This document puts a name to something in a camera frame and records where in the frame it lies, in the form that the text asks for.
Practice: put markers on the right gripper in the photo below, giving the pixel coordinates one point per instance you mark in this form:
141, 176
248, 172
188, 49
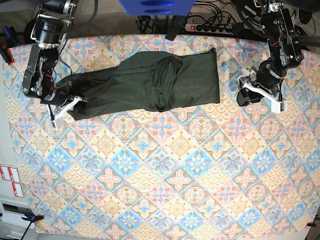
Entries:
59, 102

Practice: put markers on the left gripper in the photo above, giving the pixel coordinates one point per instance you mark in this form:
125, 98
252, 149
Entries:
263, 82

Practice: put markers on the dark green long-sleeve shirt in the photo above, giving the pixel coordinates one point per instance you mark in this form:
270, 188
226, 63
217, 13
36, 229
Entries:
155, 81

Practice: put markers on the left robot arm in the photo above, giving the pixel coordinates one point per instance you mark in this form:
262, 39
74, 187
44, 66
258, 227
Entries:
285, 54

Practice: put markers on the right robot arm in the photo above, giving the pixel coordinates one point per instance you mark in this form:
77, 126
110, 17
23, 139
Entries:
54, 20

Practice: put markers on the black power strip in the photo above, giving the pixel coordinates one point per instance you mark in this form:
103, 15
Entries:
207, 28

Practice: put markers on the black round stand base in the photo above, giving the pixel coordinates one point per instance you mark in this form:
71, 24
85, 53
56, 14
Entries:
28, 31

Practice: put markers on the blue clamp top left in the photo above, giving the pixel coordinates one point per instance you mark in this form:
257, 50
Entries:
10, 42

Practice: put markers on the blue clamp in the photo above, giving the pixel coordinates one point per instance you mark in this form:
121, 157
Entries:
31, 218
10, 42

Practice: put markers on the red white label stickers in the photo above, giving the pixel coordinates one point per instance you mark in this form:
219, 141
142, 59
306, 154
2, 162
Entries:
10, 183

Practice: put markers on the patterned pastel tablecloth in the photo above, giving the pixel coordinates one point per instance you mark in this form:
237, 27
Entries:
215, 171

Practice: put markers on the black remote control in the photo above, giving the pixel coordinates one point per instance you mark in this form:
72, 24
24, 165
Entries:
177, 23

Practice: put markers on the blue plastic box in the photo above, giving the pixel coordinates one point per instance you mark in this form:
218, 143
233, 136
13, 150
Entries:
157, 7

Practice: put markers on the blue clamp bottom left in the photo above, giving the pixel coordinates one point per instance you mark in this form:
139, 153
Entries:
31, 218

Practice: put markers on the red clamp bottom right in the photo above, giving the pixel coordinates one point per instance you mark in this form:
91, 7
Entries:
311, 224

